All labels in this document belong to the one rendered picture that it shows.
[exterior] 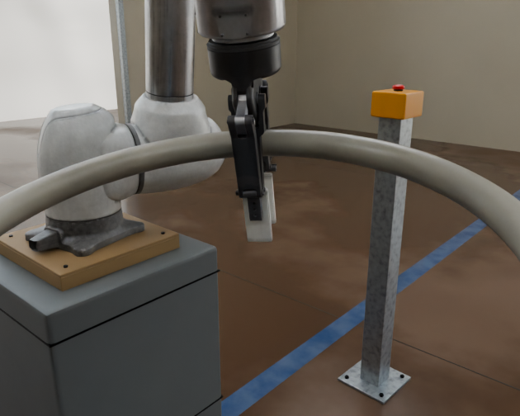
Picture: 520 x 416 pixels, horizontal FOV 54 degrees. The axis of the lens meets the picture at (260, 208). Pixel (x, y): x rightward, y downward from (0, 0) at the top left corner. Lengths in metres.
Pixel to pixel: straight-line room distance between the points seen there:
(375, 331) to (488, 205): 1.53
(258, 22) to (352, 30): 6.98
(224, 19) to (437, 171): 0.24
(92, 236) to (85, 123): 0.22
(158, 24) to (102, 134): 0.24
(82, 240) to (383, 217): 1.04
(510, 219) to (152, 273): 0.75
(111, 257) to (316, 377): 1.23
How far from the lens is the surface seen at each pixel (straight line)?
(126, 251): 1.05
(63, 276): 0.99
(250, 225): 0.60
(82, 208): 1.06
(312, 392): 2.01
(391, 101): 1.65
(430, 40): 6.96
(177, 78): 1.07
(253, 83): 0.53
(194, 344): 1.18
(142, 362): 1.10
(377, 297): 1.87
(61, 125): 1.05
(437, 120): 6.95
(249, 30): 0.50
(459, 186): 0.46
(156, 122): 1.07
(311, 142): 0.55
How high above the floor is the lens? 1.23
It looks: 18 degrees down
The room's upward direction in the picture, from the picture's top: straight up
